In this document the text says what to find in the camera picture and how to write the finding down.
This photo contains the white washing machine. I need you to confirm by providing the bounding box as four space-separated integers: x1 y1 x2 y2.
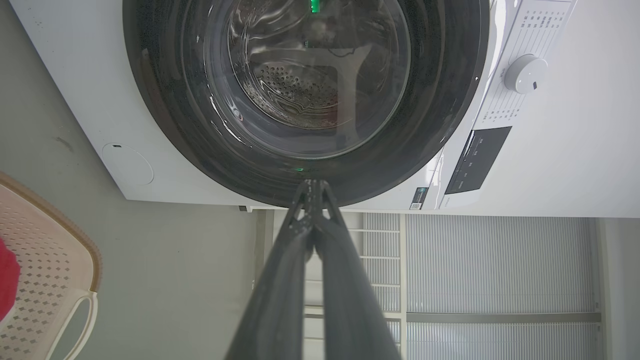
9 0 640 219

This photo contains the beige perforated laundry basket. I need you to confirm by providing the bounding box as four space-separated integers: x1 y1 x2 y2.
0 172 103 360

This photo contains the round dark washing machine door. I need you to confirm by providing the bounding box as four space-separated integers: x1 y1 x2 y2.
122 0 491 209

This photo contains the red garment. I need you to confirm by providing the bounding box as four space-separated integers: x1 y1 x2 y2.
0 238 21 322

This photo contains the white washing machine dial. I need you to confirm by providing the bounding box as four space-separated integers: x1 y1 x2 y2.
503 54 549 95

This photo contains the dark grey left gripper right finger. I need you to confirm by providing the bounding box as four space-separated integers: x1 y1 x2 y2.
311 179 402 360

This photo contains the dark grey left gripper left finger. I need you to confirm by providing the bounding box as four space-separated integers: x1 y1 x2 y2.
224 179 317 360

